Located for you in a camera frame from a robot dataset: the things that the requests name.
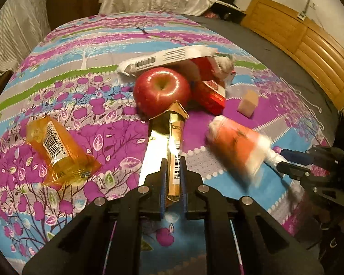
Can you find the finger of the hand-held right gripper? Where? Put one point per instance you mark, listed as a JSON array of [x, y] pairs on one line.
[[295, 155], [293, 171]]

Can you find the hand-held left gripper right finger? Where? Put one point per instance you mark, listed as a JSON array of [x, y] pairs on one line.
[[184, 190]]

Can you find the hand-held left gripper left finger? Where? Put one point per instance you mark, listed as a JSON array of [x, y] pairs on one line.
[[162, 190]]

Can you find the gold foil packet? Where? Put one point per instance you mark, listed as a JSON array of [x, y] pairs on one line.
[[175, 137]]

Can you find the orange and white tube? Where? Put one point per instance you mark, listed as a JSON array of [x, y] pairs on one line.
[[235, 143]]

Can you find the beige cube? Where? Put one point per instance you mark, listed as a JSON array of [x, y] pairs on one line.
[[248, 103]]

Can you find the red cardboard box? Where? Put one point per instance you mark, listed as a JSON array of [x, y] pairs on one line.
[[209, 97]]

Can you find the red apple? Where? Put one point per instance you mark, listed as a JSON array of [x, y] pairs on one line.
[[157, 91]]

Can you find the orange transparent packet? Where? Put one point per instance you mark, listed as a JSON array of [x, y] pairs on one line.
[[66, 154]]

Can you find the wooden headboard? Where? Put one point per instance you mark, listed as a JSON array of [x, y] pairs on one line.
[[289, 34]]

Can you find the white paper packet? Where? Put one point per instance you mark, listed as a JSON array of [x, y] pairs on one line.
[[166, 56]]

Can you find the purple floral printed bedsheet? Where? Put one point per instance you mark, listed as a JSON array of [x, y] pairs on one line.
[[74, 63]]

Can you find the dark wooden chair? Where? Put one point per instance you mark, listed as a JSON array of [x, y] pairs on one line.
[[0, 83]]

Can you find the striped grey cloth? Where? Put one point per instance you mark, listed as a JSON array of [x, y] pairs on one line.
[[17, 34]]

